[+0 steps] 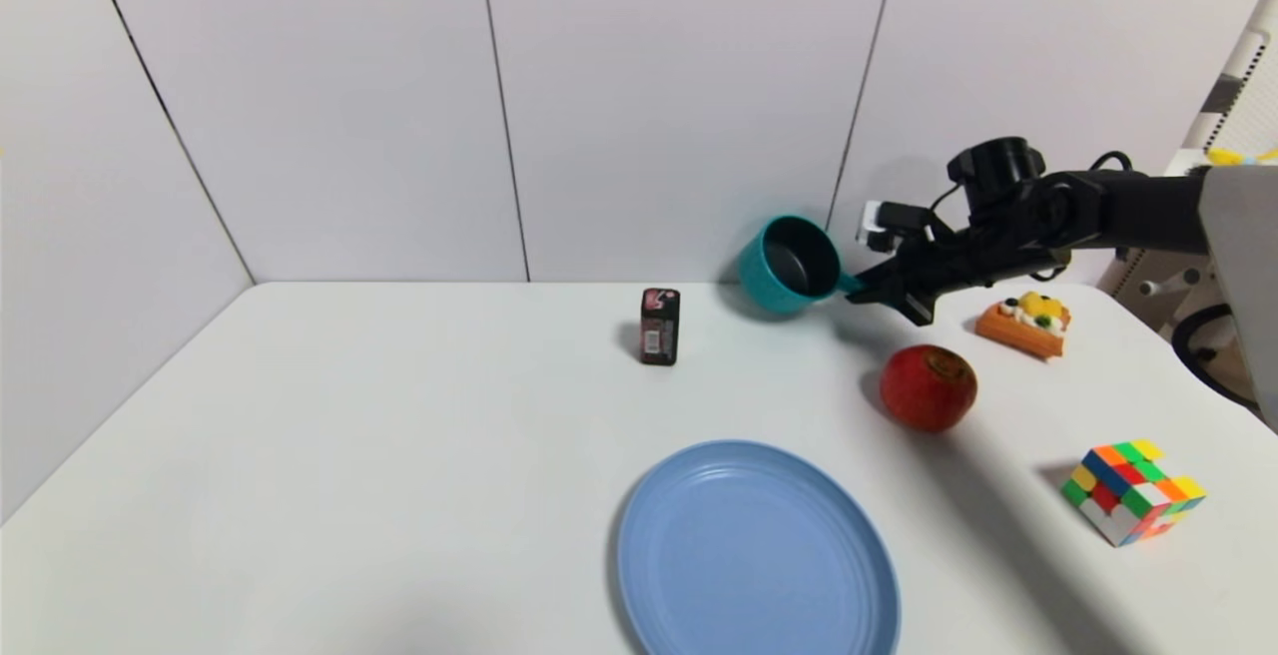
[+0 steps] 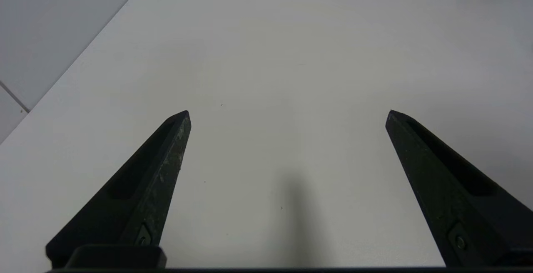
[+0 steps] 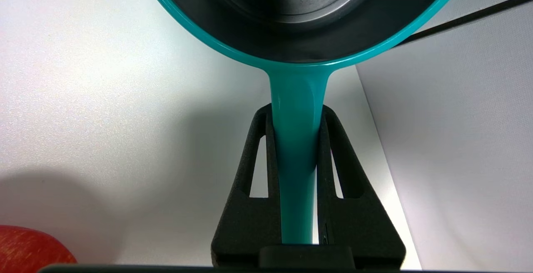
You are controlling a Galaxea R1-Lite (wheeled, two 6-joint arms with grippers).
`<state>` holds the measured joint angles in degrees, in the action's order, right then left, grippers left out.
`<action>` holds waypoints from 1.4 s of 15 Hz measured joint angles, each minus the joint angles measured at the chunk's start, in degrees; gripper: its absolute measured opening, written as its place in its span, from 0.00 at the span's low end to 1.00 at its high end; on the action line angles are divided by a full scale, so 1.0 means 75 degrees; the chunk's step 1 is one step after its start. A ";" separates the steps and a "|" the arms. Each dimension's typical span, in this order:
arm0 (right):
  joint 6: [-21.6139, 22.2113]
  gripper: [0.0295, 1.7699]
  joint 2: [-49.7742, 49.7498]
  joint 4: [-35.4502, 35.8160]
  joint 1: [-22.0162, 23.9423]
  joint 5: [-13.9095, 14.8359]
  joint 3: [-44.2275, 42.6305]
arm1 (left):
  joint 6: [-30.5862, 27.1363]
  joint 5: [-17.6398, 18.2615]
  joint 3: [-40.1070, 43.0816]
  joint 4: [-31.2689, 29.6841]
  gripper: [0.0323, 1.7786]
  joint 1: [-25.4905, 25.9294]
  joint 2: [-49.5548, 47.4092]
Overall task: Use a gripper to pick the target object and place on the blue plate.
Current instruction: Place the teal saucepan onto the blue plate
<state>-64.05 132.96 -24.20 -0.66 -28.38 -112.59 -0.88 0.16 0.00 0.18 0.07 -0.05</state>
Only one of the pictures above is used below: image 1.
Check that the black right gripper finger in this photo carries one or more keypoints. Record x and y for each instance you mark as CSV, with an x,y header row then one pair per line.
x,y
917,309
874,291

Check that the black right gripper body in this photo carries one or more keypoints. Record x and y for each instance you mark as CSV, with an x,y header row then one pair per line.
x,y
911,288

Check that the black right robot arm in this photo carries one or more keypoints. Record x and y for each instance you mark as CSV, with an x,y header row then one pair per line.
x,y
1148,206

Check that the blue round plate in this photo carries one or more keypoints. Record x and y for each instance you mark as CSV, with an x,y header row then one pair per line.
x,y
749,555

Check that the red apple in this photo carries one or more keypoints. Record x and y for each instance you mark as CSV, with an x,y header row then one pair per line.
x,y
924,393

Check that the toy waffle with fruit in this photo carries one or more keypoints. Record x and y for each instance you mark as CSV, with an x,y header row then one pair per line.
x,y
1018,330

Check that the small black drink carton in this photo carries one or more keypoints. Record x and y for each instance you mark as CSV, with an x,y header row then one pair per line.
x,y
659,330

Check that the colourful puzzle cube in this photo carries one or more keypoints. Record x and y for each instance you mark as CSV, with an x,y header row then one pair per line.
x,y
1128,495

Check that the yellow toy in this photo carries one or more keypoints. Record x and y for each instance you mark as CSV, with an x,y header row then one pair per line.
x,y
1238,155

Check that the white perforated panel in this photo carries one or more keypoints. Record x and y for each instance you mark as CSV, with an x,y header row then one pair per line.
x,y
1253,86

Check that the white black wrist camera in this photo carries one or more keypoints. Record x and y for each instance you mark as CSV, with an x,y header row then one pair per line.
x,y
884,219

